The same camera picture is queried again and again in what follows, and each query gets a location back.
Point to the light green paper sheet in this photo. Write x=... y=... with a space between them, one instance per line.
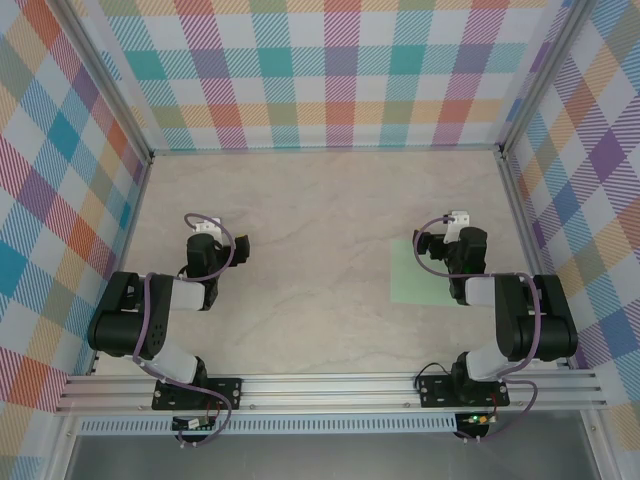
x=415 y=285

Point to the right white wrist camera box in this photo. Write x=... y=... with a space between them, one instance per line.
x=459 y=220

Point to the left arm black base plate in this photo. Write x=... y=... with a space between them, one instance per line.
x=230 y=392

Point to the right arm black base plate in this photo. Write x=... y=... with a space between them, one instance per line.
x=435 y=392

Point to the thin aluminium cross rail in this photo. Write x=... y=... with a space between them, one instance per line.
x=325 y=148

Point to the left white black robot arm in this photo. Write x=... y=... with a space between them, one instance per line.
x=125 y=325

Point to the aluminium frame leg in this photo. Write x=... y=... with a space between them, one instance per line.
x=62 y=450
x=600 y=450

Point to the grey metal sheet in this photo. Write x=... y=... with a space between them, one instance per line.
x=325 y=457

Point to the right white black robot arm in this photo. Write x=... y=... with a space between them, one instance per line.
x=545 y=320

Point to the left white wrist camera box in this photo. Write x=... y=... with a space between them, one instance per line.
x=207 y=225

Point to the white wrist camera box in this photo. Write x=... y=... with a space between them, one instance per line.
x=459 y=220
x=207 y=225

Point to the long aluminium mounting rail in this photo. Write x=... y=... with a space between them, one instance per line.
x=325 y=392

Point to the aluminium side rail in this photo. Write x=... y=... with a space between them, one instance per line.
x=534 y=260
x=121 y=260

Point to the aluminium frame post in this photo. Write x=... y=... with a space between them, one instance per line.
x=112 y=90
x=544 y=75

